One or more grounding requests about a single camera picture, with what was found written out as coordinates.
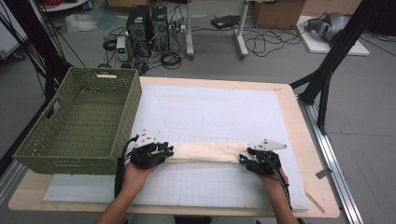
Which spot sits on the white grid mat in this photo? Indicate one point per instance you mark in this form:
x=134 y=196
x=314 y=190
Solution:
x=211 y=118

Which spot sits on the white floor board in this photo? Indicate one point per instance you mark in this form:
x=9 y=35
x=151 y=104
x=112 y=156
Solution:
x=314 y=45

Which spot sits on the brown cardboard box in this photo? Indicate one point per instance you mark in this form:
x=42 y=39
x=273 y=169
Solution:
x=277 y=14

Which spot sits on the person's left hand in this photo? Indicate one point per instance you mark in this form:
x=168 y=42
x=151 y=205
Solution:
x=134 y=180

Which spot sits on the grey headset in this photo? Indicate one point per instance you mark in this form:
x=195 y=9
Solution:
x=330 y=25

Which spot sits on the thin wooden stick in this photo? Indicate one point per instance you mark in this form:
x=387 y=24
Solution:
x=314 y=202

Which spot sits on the white cabinet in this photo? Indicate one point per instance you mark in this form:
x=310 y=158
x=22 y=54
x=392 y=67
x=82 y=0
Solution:
x=9 y=37

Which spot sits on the person's right hand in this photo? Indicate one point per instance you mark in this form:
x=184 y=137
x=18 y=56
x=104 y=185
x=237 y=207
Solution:
x=275 y=183

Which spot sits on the person's grey trousers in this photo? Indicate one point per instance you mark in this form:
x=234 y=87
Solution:
x=152 y=220

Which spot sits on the white desk leg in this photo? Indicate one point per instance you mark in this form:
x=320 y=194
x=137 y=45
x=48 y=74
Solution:
x=241 y=31
x=189 y=31

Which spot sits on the grey tape tab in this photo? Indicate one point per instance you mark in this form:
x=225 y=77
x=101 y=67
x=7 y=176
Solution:
x=323 y=173

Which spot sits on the slim black computer tower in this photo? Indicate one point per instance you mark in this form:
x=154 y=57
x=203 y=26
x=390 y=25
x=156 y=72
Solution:
x=160 y=28

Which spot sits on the clear plastic bag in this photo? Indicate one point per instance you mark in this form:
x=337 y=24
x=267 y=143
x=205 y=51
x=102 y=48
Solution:
x=79 y=22

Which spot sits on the black metal frame stand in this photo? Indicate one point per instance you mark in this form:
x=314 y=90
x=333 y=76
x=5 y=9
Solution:
x=339 y=46

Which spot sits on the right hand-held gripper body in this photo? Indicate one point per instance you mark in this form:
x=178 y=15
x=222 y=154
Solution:
x=264 y=165

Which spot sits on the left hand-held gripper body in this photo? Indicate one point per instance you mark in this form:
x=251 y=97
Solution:
x=146 y=158

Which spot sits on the aluminium rail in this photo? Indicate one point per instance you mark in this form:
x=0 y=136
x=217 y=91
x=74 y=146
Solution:
x=330 y=149

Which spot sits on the cream egg-print shorts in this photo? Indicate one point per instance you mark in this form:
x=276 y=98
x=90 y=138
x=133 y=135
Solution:
x=208 y=152

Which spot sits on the black flat device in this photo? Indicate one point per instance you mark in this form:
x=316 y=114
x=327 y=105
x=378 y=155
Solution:
x=225 y=21

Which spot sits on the green woven basket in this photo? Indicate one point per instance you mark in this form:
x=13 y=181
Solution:
x=84 y=118

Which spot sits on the small white power supply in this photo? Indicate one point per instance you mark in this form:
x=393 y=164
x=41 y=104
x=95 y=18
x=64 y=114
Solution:
x=122 y=48

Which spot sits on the large black computer tower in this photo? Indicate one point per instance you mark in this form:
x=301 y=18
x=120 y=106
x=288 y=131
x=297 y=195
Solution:
x=138 y=29

